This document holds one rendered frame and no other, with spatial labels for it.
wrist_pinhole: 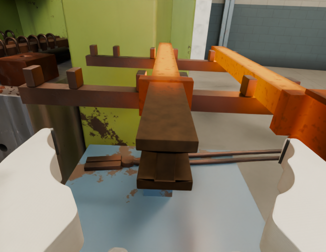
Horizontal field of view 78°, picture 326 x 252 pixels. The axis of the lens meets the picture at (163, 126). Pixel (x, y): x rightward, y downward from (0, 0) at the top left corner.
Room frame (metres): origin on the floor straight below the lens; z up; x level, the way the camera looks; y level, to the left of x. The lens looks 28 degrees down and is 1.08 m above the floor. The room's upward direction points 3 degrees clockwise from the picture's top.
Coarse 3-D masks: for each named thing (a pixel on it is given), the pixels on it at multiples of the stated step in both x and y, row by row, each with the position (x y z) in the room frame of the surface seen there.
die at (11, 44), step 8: (24, 40) 0.72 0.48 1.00; (32, 40) 0.76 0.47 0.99; (40, 40) 0.79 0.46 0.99; (48, 40) 0.80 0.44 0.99; (56, 40) 0.82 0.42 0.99; (64, 40) 0.87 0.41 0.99; (0, 48) 0.57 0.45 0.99; (8, 48) 0.59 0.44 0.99; (24, 48) 0.65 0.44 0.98; (32, 48) 0.68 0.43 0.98; (0, 56) 0.56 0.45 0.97; (64, 56) 0.85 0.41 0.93
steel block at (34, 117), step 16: (64, 64) 0.77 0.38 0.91; (48, 80) 0.55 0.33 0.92; (64, 80) 0.58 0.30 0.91; (0, 96) 0.43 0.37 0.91; (16, 96) 0.42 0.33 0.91; (0, 112) 0.43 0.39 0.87; (16, 112) 0.43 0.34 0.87; (32, 112) 0.44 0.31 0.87; (48, 112) 0.49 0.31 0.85; (64, 112) 0.55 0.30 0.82; (32, 128) 0.42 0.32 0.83; (64, 128) 0.54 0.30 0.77; (80, 128) 0.63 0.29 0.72; (16, 144) 0.43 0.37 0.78; (64, 144) 0.52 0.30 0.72; (80, 144) 0.61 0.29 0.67; (0, 160) 0.44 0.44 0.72; (64, 160) 0.51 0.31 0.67; (64, 176) 0.49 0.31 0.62
